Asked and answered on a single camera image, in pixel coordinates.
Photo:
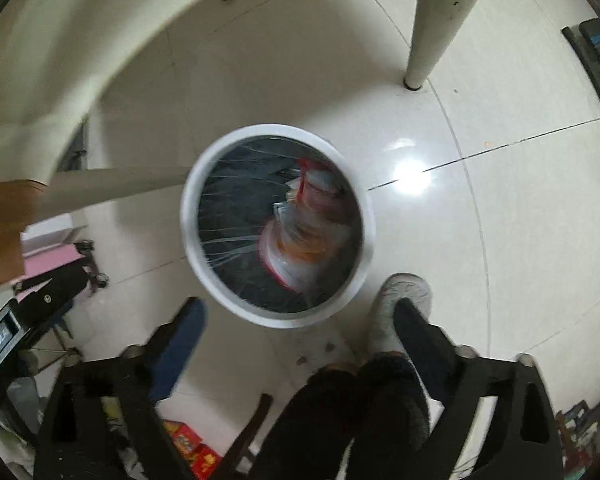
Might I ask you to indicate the pink suitcase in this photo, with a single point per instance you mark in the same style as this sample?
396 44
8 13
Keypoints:
50 257

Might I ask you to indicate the cream table leg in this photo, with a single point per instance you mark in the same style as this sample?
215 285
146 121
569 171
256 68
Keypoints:
115 187
440 20

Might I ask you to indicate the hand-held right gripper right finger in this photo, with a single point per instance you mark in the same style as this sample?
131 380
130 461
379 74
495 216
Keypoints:
420 340

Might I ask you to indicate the black bin liner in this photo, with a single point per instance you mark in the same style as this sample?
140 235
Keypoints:
240 195

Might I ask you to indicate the grey fluffy slipper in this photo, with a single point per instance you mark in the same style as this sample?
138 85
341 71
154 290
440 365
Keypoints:
400 292

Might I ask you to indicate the red printed box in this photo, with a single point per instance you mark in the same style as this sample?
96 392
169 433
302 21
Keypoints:
200 460

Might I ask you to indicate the red orange snack bag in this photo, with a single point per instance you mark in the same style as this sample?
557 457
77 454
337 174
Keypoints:
305 230

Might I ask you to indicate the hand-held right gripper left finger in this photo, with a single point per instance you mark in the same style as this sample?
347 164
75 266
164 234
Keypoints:
177 355

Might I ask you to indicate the person's dark fleece clothing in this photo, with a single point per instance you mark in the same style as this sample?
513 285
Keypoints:
330 420

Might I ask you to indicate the white round trash bin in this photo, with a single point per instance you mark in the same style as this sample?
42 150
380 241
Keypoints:
191 195

